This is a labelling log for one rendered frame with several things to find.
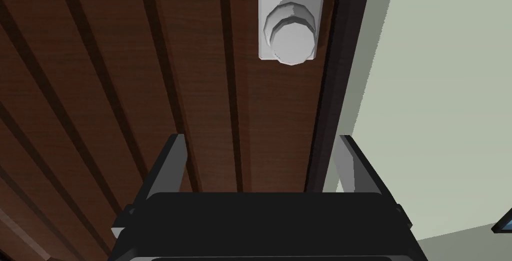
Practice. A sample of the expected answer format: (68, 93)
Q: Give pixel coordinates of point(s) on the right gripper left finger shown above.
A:
(167, 169)

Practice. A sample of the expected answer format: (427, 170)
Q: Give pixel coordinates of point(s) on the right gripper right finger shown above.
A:
(360, 169)

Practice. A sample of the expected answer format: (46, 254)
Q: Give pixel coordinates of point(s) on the brown wooden door leaf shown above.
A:
(120, 93)

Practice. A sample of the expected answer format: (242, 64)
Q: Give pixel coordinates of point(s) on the grey round door knob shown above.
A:
(292, 33)

